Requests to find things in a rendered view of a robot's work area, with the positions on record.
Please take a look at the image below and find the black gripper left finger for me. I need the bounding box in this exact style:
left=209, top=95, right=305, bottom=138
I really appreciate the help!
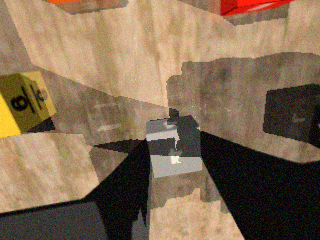
left=0, top=140, right=152, bottom=240

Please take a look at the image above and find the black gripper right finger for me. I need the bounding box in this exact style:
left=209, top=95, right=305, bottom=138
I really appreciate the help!
left=200, top=131, right=320, bottom=240

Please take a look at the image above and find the red block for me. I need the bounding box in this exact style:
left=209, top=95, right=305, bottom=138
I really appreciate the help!
left=221, top=0, right=293, bottom=16

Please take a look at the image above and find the yellow digit block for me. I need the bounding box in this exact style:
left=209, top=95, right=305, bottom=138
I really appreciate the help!
left=0, top=73, right=42, bottom=137

